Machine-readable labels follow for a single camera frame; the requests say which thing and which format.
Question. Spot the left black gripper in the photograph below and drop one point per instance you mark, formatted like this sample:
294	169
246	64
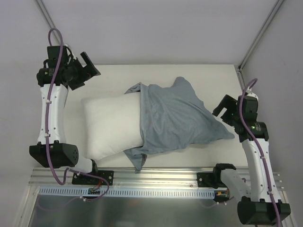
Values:
84	71

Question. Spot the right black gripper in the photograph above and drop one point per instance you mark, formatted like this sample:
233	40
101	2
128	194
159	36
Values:
226	109

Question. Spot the white pillow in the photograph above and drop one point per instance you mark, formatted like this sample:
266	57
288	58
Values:
112	124

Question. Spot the grey-blue pillowcase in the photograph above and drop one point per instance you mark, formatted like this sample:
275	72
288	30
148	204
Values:
172	118

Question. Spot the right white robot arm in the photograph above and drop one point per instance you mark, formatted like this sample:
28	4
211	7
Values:
258	203

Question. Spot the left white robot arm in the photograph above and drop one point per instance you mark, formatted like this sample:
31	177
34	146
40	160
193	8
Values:
52	149

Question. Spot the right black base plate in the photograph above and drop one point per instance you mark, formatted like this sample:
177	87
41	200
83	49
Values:
209	180

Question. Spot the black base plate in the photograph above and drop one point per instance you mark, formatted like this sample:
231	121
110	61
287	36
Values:
209	180
103	177

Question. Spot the aluminium mounting rail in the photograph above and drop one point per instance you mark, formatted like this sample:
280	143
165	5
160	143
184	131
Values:
156	178

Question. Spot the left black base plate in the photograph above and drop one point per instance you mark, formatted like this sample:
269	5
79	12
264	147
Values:
103	177

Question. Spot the white slotted cable duct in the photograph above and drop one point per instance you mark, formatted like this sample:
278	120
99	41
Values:
127	192

